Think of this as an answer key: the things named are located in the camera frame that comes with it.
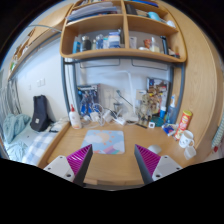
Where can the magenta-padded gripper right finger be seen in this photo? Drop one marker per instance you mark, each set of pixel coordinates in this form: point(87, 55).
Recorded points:
point(166, 164)

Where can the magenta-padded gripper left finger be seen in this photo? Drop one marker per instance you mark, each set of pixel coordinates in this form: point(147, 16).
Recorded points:
point(58, 165)

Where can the pastel sun-and-cloud mouse pad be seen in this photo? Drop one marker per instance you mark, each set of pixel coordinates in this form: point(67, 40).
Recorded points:
point(103, 141)

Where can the plaid bed cover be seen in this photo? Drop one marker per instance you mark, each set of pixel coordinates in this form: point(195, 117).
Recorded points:
point(40, 146)

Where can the clear plastic cup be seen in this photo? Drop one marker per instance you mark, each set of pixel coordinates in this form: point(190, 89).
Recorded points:
point(190, 152)

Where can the white mug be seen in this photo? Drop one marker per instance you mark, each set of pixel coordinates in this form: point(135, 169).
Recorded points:
point(185, 139)

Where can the blue tissue pack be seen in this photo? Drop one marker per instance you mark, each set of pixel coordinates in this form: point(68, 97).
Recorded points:
point(170, 129)

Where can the small white desk clock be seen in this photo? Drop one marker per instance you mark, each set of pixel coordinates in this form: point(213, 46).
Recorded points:
point(151, 125)

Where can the teal round dish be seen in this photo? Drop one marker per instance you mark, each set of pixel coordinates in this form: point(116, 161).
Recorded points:
point(159, 122)

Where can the red chips can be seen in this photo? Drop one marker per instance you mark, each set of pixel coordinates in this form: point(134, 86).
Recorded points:
point(184, 124)

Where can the white red-pump lotion bottle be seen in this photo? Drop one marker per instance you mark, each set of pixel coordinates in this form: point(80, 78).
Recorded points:
point(75, 120)

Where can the blue white-capped tube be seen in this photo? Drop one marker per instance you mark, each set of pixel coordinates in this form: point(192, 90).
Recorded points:
point(162, 113)

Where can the blue spray bottle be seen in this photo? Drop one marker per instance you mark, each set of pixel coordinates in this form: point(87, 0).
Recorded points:
point(171, 111)

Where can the black bag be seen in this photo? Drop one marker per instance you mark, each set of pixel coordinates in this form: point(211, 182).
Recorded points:
point(40, 113)

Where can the brown tree figure toy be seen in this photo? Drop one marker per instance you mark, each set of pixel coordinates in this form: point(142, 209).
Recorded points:
point(146, 110)

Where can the teal blanket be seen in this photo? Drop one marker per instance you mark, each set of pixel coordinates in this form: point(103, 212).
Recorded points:
point(15, 126)

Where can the white power strip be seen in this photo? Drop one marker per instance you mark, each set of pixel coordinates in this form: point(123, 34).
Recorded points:
point(120, 121)

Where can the white power adapter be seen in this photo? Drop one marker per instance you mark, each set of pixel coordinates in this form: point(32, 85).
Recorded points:
point(107, 116)

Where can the colourful printed box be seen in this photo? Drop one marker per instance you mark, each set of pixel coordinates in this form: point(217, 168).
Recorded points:
point(160, 90)

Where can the green-headed gooseneck light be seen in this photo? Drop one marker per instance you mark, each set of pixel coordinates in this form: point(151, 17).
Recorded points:
point(123, 97)

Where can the wooden shelf unit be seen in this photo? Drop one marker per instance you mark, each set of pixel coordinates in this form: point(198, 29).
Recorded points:
point(100, 23)

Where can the white wall socket plate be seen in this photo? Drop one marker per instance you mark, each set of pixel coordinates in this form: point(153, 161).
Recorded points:
point(109, 94)

